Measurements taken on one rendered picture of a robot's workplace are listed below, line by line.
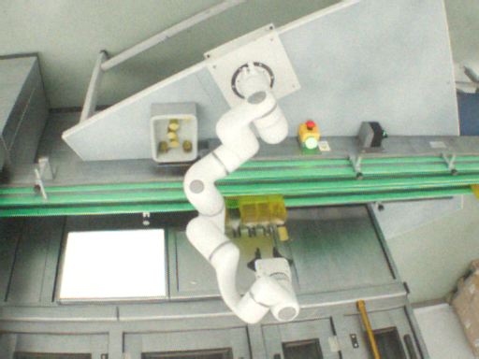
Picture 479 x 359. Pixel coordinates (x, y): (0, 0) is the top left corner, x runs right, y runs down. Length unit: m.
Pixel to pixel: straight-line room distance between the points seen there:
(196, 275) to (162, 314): 0.21
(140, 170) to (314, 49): 0.83
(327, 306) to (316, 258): 0.24
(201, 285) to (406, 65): 1.18
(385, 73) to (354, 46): 0.20
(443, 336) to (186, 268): 4.26
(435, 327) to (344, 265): 3.80
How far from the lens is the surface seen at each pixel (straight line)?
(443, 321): 5.66
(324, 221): 1.97
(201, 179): 1.25
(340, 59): 1.69
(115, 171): 1.81
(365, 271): 1.85
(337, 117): 1.85
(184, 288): 1.66
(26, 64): 2.35
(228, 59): 1.51
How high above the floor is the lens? 2.13
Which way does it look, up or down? 44 degrees down
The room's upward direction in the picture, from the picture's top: 169 degrees clockwise
